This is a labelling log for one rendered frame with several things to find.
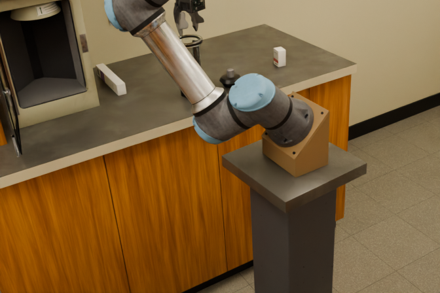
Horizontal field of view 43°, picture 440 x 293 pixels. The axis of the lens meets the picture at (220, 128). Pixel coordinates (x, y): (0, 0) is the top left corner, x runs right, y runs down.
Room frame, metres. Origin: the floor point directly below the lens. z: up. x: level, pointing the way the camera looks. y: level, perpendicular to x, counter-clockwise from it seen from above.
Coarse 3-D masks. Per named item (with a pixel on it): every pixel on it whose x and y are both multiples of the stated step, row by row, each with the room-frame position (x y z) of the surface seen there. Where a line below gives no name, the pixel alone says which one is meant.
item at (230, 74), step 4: (228, 72) 2.04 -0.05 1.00; (232, 72) 2.04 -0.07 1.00; (224, 76) 2.06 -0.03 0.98; (228, 76) 2.04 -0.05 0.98; (232, 76) 2.04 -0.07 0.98; (236, 76) 2.05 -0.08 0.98; (220, 80) 2.04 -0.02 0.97; (224, 80) 2.03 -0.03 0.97; (228, 80) 2.02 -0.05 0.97; (232, 80) 2.02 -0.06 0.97; (224, 84) 2.03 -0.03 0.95; (228, 84) 2.02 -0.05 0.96; (232, 84) 2.02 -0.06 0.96
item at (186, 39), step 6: (186, 36) 2.04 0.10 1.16; (192, 36) 2.03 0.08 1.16; (198, 36) 2.02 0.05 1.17; (186, 42) 2.04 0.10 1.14; (192, 42) 2.03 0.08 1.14; (198, 42) 1.96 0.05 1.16; (192, 48) 1.95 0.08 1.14; (198, 48) 1.97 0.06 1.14; (192, 54) 1.95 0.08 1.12; (198, 54) 1.97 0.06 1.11; (198, 60) 1.96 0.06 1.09
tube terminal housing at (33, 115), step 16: (16, 0) 1.85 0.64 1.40; (32, 0) 1.87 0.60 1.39; (48, 0) 1.90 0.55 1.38; (80, 16) 1.94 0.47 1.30; (80, 32) 1.94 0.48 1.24; (80, 48) 1.96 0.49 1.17; (80, 96) 1.92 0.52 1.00; (96, 96) 1.94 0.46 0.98; (32, 112) 1.83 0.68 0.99; (48, 112) 1.86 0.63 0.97; (64, 112) 1.88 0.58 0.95
